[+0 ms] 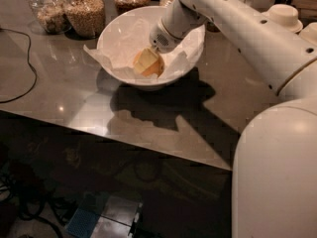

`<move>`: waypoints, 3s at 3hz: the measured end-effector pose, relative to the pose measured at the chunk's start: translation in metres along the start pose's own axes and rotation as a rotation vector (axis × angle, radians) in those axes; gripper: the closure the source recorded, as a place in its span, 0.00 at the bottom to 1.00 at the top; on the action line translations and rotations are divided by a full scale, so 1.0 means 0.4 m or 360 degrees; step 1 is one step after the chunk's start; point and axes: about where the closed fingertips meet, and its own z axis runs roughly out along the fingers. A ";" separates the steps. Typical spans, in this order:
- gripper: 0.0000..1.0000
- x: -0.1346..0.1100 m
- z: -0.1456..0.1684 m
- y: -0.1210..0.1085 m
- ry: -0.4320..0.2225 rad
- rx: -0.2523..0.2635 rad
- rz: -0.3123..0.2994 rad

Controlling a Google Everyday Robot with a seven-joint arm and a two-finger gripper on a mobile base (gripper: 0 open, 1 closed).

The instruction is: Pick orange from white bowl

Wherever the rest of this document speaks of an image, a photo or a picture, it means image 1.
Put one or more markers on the orange fruit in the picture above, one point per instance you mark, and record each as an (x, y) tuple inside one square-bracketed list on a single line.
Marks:
[(155, 68)]

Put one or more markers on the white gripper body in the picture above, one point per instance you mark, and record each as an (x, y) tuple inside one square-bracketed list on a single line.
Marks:
[(160, 39)]

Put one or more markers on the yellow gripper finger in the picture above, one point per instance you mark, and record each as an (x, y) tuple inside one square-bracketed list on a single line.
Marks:
[(145, 60)]

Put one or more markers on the glass jar with grains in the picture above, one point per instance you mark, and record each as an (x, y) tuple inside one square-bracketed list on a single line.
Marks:
[(87, 17)]

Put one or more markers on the blue and grey floor box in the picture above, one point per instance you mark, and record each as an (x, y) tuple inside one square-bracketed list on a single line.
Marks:
[(105, 216)]

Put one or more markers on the glass jar with light cereal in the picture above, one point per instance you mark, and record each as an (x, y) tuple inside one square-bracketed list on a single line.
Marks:
[(51, 15)]

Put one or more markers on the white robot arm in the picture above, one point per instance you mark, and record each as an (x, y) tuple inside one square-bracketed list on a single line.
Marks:
[(274, 180)]

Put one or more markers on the small white bowl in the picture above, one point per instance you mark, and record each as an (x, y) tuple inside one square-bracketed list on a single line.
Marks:
[(285, 16)]

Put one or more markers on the white paper liner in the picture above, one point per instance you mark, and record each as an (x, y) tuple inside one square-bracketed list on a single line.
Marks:
[(122, 47)]

